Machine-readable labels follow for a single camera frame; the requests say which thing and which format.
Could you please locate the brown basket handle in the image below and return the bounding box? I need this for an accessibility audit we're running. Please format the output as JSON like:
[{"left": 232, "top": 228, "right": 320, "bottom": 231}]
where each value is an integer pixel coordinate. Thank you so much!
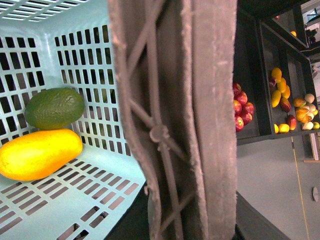
[{"left": 108, "top": 0, "right": 238, "bottom": 240}]

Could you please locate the green avocado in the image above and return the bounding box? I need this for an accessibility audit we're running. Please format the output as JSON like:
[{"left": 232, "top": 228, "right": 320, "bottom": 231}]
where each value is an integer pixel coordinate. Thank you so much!
[{"left": 24, "top": 87, "right": 85, "bottom": 130}]

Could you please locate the light blue plastic basket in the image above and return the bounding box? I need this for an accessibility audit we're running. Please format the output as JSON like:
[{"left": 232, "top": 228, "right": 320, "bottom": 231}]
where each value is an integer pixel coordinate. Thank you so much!
[{"left": 0, "top": 0, "right": 149, "bottom": 240}]

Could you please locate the yellow mango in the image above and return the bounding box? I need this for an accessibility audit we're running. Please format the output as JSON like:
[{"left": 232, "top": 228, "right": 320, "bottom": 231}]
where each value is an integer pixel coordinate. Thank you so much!
[{"left": 0, "top": 128, "right": 83, "bottom": 181}]

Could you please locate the black fruit display shelf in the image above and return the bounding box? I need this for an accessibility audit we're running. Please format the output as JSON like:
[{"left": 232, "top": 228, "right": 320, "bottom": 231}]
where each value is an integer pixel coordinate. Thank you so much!
[{"left": 233, "top": 0, "right": 320, "bottom": 145}]

